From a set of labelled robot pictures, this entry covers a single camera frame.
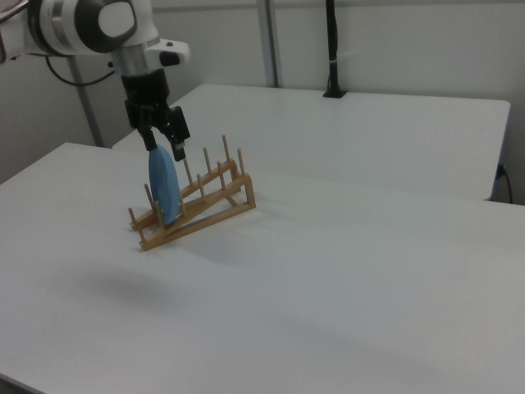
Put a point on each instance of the blue round plate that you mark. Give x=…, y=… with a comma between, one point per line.
x=164, y=184

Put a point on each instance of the wooden plate rack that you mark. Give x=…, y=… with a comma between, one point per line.
x=248, y=192

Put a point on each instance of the white side table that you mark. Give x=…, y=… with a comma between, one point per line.
x=328, y=135

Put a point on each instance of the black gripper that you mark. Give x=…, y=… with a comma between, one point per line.
x=147, y=92

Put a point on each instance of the grey metal frame post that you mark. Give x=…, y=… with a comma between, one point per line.
x=269, y=41
x=88, y=111

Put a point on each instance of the black camera pole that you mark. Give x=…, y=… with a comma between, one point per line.
x=333, y=41

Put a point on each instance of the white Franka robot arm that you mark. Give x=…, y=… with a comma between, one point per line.
x=53, y=24

